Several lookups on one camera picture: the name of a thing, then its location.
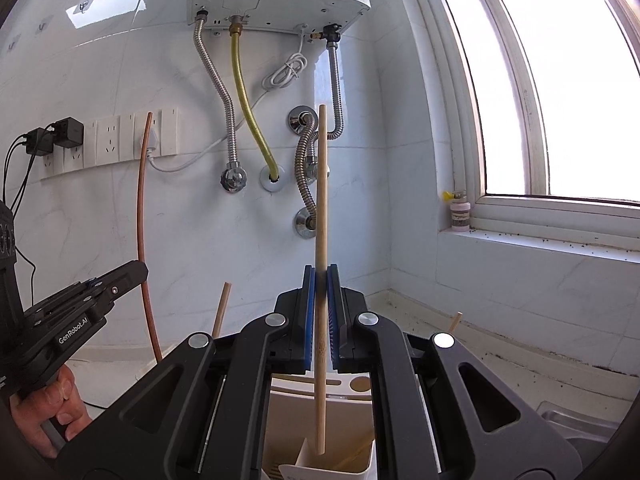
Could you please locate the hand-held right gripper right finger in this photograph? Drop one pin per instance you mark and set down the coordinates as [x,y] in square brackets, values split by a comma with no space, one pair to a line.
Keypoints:
[334,320]

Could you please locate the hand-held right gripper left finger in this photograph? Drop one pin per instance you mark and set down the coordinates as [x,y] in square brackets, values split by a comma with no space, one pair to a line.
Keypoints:
[309,320]

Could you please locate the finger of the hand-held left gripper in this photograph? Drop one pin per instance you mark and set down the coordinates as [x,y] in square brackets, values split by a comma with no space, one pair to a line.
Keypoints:
[125,275]
[60,297]

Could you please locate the copper pipe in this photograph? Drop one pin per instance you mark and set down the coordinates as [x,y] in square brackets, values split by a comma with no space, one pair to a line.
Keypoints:
[141,210]

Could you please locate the light wooden chopstick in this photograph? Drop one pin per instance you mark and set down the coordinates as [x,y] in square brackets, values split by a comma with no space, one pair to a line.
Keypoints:
[454,322]
[322,210]
[221,310]

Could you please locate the cream utensil holder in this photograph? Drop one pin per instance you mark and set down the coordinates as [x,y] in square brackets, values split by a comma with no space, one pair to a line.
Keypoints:
[345,412]

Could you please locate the person's left hand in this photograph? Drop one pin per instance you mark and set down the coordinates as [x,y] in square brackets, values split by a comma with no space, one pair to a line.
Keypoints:
[60,395]

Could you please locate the black charger plug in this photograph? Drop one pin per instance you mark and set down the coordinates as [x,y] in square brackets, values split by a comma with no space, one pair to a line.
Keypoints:
[37,142]
[70,132]

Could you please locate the small spice bottle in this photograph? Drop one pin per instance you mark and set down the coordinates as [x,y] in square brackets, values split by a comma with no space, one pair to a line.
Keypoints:
[459,212]

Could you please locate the stainless steel sink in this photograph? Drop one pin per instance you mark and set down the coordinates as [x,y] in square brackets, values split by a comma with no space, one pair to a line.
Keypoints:
[565,417]

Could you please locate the white framed window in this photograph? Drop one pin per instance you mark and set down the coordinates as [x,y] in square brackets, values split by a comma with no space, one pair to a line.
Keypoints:
[520,110]

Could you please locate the white wall socket row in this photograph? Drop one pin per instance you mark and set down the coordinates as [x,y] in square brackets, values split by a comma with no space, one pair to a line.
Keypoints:
[107,140]

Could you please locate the small wall hook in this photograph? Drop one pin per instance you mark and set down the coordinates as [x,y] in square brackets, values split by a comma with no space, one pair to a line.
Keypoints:
[42,25]
[82,6]
[11,42]

